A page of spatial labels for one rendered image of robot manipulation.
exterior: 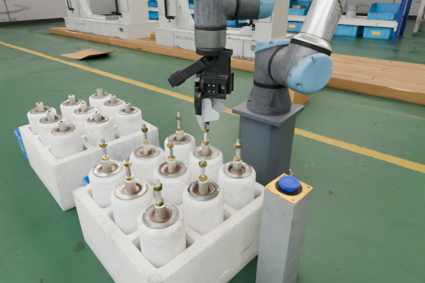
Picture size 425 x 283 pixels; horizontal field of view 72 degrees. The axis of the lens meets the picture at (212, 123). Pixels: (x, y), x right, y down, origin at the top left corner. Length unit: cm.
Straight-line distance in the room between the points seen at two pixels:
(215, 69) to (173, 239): 39
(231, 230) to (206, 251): 8
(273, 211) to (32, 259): 68
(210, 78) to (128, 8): 332
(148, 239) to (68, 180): 51
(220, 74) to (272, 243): 39
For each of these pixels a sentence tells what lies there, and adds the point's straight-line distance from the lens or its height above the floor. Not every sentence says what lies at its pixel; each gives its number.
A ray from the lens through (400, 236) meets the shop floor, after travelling 109.
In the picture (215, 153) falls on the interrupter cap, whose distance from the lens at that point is 82.
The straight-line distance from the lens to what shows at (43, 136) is 117.
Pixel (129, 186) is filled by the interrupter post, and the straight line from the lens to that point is 70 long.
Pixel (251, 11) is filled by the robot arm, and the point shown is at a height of 63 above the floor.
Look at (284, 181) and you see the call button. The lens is 60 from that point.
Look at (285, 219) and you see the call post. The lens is 61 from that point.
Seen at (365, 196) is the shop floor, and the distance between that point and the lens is 120.
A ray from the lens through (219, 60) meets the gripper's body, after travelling 70.
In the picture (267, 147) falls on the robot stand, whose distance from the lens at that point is 99.
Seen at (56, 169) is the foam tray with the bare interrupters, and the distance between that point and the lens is 104.
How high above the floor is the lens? 68
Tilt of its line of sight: 25 degrees down
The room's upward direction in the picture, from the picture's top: straight up
